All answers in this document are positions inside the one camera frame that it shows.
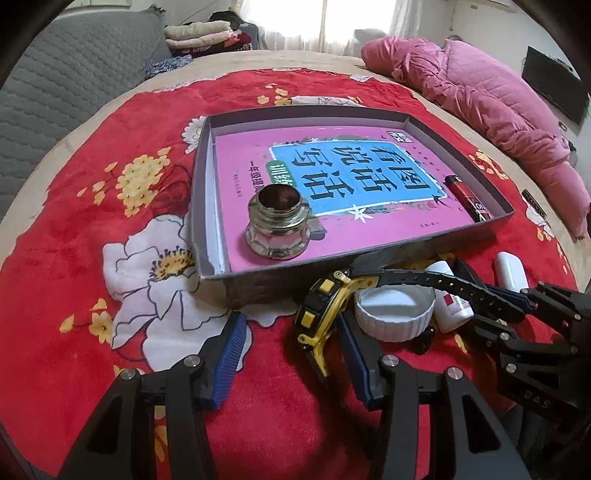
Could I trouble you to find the white sheer curtain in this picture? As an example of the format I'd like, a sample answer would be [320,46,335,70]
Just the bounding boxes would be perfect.
[249,0,444,56]

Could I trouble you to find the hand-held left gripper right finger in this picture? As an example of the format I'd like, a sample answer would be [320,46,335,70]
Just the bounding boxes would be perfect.
[337,314,532,480]

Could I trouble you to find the red black lighter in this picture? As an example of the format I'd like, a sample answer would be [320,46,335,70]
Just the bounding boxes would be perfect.
[444,174,492,223]

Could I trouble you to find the beige bed sheet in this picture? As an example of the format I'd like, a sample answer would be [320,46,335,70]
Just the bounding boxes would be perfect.
[0,48,591,296]

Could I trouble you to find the white ribbed jar lid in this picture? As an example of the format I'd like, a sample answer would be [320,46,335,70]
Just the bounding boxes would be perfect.
[353,285,437,343]

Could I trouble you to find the pink quilted duvet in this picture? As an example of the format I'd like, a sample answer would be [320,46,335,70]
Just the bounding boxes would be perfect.
[360,37,591,241]

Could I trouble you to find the grey cardboard box tray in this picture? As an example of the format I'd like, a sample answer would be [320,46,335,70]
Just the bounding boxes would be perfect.
[189,105,515,309]

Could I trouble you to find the white earbuds case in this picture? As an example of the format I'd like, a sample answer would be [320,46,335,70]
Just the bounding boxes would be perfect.
[494,251,529,291]

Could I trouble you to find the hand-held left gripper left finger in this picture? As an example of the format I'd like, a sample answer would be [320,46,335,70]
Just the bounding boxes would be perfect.
[58,311,247,480]

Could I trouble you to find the white bottle red label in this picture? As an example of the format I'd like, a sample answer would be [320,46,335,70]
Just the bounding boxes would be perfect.
[424,261,475,334]

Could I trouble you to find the blue patterned cloth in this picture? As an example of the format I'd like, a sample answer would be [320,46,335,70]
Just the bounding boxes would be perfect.
[145,55,192,79]

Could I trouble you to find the grey cushion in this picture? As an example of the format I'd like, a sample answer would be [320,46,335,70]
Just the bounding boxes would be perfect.
[353,28,393,58]

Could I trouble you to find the yellow black wristwatch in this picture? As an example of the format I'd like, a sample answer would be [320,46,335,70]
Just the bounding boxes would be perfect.
[294,256,528,377]

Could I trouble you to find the red floral blanket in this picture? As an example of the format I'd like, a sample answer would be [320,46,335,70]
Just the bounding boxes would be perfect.
[0,69,578,480]

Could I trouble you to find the pink folded cloth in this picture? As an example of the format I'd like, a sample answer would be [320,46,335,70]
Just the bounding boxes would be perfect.
[166,30,236,49]

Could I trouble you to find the glass ink bottle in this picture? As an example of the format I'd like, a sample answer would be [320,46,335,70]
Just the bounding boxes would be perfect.
[244,183,314,260]

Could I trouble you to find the cream folded cloth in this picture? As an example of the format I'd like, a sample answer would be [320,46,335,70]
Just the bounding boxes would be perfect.
[165,21,232,40]

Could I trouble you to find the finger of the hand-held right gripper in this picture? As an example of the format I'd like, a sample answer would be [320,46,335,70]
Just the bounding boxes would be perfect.
[467,315,578,367]
[455,258,581,334]

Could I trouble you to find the stack of folded clothes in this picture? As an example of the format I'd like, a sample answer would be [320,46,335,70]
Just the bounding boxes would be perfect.
[175,32,252,57]

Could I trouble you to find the black flat television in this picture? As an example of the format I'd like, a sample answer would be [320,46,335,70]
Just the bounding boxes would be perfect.
[522,46,591,125]

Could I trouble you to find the grey quilted sofa cover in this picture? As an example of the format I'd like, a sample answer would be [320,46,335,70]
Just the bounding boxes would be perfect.
[0,9,174,222]

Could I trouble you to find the pink book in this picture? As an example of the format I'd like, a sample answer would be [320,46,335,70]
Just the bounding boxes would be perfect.
[215,124,481,273]

